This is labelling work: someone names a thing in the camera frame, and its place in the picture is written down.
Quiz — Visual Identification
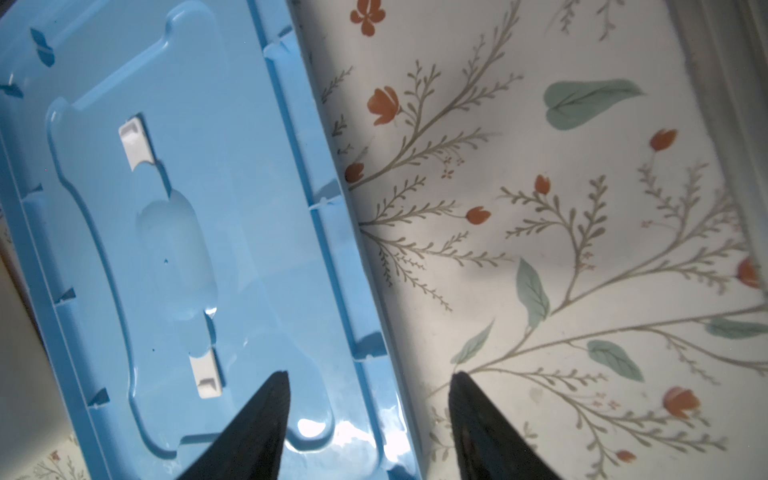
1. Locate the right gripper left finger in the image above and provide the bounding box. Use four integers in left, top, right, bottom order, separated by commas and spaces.
179, 371, 291, 480

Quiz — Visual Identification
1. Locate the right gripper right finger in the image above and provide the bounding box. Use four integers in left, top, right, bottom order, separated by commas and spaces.
448, 371, 559, 480

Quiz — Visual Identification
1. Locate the blue plastic bin lid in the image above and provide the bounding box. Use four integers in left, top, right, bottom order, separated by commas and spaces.
1, 1, 422, 479

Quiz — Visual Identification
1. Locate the white plastic storage bin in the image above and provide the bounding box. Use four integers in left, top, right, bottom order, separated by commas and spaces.
1, 266, 72, 479

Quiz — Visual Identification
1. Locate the floral patterned table mat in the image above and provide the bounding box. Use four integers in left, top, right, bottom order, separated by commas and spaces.
0, 0, 768, 480

